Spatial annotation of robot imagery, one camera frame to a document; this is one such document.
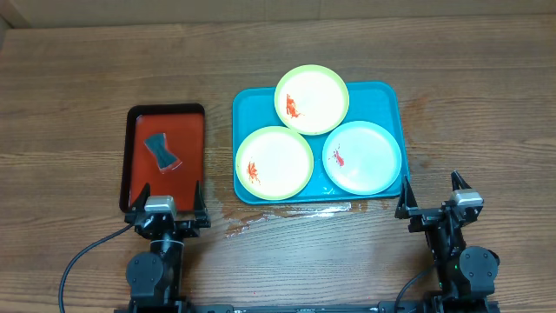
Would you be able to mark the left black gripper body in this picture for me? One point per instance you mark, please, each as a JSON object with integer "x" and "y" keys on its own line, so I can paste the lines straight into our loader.
{"x": 190, "y": 229}

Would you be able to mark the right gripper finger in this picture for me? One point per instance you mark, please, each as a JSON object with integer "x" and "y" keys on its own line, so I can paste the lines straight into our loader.
{"x": 407, "y": 200}
{"x": 458, "y": 182}

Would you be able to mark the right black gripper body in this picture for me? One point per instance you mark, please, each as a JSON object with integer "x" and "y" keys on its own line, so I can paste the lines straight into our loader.
{"x": 425, "y": 216}

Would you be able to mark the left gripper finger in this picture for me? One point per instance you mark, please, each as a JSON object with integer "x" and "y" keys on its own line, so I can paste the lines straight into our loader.
{"x": 199, "y": 205}
{"x": 140, "y": 202}

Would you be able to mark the dark grey sponge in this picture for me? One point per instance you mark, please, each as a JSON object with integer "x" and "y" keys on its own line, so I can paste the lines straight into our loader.
{"x": 158, "y": 147}

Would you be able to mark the light blue plate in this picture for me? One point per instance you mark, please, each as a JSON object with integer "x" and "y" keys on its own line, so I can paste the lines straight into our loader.
{"x": 362, "y": 158}

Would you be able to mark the green-rimmed plate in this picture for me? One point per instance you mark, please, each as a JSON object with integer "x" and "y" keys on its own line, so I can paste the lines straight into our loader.
{"x": 311, "y": 99}
{"x": 274, "y": 163}

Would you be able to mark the green-rimmed plate top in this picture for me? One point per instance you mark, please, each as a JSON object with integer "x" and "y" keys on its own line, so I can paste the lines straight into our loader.
{"x": 311, "y": 99}

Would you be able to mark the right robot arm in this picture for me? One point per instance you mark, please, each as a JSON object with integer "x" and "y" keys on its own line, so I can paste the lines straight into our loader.
{"x": 466, "y": 274}

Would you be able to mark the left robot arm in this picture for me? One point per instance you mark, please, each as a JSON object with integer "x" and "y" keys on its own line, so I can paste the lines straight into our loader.
{"x": 155, "y": 276}

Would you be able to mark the red black-rimmed tray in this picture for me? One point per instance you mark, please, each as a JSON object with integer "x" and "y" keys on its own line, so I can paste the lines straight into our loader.
{"x": 184, "y": 126}

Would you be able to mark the teal plastic tray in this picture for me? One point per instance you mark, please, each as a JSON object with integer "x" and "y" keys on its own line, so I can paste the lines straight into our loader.
{"x": 374, "y": 102}

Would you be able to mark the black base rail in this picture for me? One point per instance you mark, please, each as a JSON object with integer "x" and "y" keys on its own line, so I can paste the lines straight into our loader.
{"x": 381, "y": 307}

